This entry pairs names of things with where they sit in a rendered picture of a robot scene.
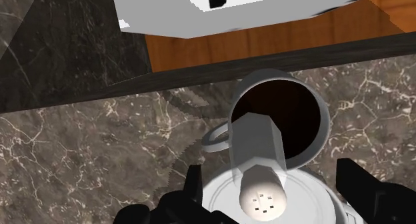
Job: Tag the white plate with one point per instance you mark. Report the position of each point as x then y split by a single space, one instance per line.
312 204

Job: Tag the grey robot stand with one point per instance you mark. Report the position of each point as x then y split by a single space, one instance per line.
169 15

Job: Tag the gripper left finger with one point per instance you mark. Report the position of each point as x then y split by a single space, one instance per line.
175 207

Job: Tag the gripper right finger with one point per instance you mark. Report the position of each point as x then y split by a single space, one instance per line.
386 200

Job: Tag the white mug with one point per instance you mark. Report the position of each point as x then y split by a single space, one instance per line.
321 126

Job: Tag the white salt shaker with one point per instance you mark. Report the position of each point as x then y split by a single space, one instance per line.
256 145

